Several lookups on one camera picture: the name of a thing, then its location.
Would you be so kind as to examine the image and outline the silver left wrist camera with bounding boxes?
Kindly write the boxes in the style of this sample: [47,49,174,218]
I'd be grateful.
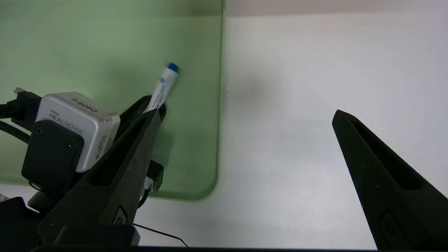
[35,92,121,174]

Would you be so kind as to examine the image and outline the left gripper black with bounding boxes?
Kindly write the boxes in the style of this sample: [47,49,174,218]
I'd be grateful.
[115,95,167,194]

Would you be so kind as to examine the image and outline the black left camera cable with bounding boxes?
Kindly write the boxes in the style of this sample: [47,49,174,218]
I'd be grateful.
[0,87,43,131]

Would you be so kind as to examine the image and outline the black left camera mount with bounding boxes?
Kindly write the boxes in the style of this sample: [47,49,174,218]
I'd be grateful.
[21,119,85,197]

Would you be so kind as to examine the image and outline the white marker blue cap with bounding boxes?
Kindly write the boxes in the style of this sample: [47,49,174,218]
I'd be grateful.
[145,62,180,112]

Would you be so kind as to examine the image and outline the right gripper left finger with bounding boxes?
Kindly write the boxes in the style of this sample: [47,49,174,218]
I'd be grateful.
[38,109,162,231]

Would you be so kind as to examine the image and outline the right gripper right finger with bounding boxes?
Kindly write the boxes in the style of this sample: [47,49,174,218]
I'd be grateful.
[332,109,448,251]

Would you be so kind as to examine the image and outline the black left gripper harness cable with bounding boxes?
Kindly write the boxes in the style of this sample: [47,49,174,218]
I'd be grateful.
[0,120,31,145]

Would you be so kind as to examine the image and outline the green plastic tray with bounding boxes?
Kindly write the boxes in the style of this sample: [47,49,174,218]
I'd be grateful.
[0,0,226,202]

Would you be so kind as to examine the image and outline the thin black zip tie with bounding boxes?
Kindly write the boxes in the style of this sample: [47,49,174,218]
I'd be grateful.
[133,223,189,247]

